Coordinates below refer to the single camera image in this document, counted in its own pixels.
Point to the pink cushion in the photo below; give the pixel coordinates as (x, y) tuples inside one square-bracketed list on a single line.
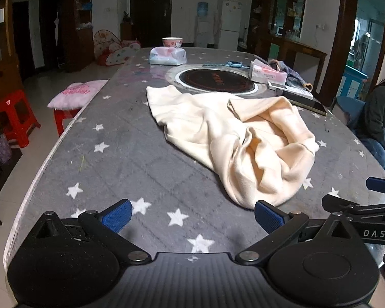
[(76, 95)]

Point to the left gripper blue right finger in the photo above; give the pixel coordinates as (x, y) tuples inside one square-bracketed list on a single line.
[(282, 229)]

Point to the white refrigerator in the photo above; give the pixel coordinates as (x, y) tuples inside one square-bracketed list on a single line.
[(229, 18)]

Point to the water dispenser with bottle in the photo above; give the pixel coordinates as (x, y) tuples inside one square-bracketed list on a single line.
[(201, 25)]

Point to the blue sofa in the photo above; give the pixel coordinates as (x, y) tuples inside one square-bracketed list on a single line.
[(352, 108)]

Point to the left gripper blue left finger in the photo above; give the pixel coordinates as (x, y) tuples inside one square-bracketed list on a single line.
[(104, 227)]

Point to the soft tissue pack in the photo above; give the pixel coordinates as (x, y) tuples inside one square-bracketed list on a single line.
[(167, 56)]

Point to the black smartphone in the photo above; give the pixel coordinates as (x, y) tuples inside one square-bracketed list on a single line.
[(305, 103)]

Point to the pink tissue box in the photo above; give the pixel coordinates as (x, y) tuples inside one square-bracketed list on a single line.
[(260, 72)]

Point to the dark wooden side table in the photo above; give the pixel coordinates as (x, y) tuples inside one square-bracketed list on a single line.
[(287, 52)]

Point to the round induction cooktop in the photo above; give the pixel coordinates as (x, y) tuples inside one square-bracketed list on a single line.
[(201, 78)]

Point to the white power strip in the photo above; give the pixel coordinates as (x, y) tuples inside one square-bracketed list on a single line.
[(295, 90)]

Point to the blue comb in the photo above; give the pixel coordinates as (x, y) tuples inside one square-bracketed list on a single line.
[(229, 64)]

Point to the blue knitted cloth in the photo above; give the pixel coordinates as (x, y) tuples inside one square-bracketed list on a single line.
[(293, 79)]

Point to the dark wooden display cabinet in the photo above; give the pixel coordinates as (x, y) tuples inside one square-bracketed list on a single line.
[(279, 18)]

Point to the pink cartoon bowl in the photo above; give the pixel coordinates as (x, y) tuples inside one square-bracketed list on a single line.
[(175, 42)]

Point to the cream sweatshirt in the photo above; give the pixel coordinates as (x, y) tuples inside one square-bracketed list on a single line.
[(261, 149)]

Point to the red plastic stool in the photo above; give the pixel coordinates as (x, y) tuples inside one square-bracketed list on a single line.
[(17, 118)]

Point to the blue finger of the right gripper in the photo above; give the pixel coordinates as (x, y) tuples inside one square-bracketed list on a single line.
[(376, 184), (368, 213)]

